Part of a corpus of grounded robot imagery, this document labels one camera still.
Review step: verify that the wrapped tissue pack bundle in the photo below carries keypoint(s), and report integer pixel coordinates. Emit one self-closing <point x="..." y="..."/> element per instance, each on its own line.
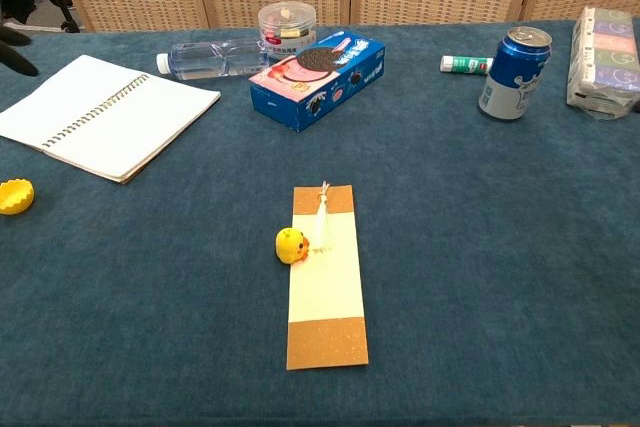
<point x="602" y="62"/>

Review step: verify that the green and white glue stick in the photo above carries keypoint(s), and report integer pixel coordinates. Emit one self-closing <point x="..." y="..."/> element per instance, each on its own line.
<point x="465" y="65"/>

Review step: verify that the clear round plastic container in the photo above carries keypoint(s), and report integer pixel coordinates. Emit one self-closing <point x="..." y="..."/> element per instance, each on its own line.
<point x="287" y="22"/>

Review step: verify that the clear plastic water bottle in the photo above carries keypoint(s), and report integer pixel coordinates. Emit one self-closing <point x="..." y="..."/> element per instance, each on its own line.
<point x="215" y="59"/>

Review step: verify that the yellow rubber duck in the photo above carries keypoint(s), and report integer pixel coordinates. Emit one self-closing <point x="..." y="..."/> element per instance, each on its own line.
<point x="290" y="244"/>

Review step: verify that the blue and white drink can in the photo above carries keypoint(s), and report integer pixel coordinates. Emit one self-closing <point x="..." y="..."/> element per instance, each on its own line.
<point x="515" y="77"/>

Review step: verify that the open white spiral notebook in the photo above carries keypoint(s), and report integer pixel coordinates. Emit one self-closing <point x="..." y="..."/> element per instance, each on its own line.
<point x="100" y="112"/>

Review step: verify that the pale yellow bookmark tassel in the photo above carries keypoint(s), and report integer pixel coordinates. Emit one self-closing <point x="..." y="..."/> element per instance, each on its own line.
<point x="321" y="227"/>

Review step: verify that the yellow flower-shaped object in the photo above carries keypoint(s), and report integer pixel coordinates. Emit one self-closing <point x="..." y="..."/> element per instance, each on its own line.
<point x="15" y="199"/>

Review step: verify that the teal table cloth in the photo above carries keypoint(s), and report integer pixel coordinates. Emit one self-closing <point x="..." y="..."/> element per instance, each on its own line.
<point x="450" y="272"/>

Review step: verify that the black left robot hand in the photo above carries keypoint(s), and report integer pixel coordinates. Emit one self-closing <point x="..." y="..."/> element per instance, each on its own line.
<point x="12" y="49"/>

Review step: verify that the cream and brown bookmark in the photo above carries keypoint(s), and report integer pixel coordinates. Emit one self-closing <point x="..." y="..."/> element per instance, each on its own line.
<point x="327" y="297"/>

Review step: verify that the blue cookie box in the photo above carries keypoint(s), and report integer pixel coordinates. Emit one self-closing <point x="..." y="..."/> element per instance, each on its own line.
<point x="320" y="82"/>

